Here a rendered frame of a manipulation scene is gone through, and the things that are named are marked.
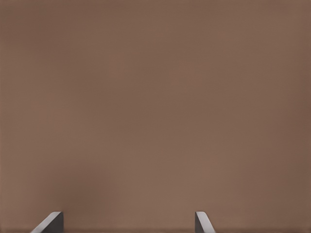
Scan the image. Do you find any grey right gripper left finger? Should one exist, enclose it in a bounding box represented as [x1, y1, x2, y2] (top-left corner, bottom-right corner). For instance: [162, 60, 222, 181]
[30, 211, 64, 233]

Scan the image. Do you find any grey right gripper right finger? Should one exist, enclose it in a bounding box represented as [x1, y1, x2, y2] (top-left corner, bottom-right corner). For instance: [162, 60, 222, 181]
[194, 211, 216, 233]

